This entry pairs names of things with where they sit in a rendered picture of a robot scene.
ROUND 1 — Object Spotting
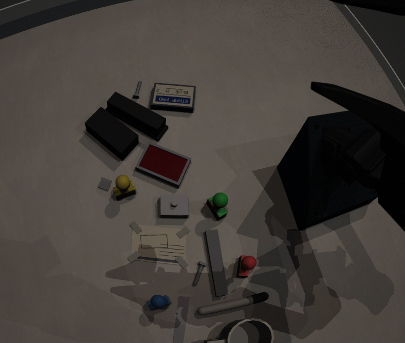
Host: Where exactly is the dark grey mug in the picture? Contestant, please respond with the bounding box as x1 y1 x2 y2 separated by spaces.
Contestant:
204 318 274 343

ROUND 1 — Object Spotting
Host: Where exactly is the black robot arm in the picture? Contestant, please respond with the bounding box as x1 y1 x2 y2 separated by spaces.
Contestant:
321 126 386 190

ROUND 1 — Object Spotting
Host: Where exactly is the beige inspection card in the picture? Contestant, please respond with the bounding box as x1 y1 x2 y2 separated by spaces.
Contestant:
127 221 190 269

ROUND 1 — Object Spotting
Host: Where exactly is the grey square pad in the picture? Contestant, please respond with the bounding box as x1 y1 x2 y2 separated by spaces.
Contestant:
98 177 112 191

